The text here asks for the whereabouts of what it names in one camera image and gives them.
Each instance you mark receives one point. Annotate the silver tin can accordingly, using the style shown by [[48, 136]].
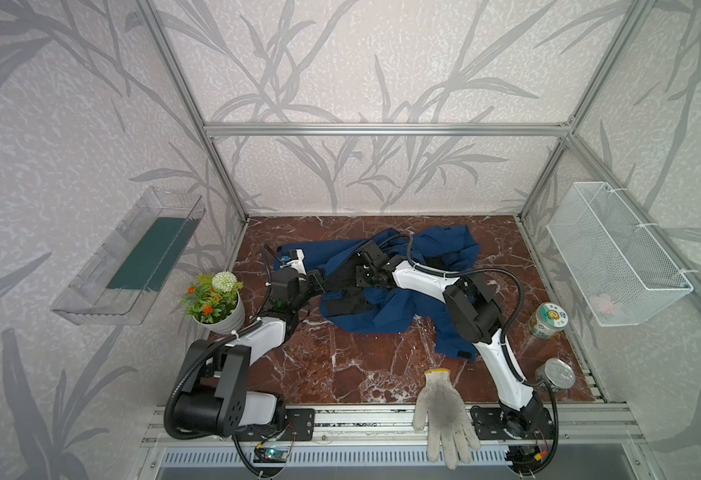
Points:
[[558, 374]]

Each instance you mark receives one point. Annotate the blue jacket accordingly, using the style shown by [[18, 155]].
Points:
[[387, 311]]

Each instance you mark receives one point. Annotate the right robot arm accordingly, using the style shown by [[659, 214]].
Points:
[[477, 318]]

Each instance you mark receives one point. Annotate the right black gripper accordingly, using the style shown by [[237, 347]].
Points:
[[357, 271]]

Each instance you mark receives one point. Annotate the clear plastic wall shelf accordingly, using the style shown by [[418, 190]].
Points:
[[120, 283]]

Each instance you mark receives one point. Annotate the pink item in basket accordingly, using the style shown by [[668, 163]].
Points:
[[604, 305]]

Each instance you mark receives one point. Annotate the white wire mesh basket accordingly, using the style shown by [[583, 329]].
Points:
[[609, 250]]

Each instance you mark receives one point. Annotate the grey knit work glove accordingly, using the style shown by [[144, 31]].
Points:
[[442, 411]]

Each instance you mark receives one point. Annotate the green circuit board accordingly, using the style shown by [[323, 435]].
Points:
[[271, 454]]

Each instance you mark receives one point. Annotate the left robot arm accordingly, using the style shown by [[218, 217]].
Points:
[[211, 396]]

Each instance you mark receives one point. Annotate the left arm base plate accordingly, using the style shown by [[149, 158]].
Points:
[[294, 424]]

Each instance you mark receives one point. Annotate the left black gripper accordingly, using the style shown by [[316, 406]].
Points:
[[331, 282]]

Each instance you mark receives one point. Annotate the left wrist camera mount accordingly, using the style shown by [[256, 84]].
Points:
[[293, 259]]

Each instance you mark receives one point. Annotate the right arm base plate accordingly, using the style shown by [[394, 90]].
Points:
[[490, 424]]

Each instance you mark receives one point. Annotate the potted artificial flower plant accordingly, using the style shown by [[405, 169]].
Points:
[[213, 301]]

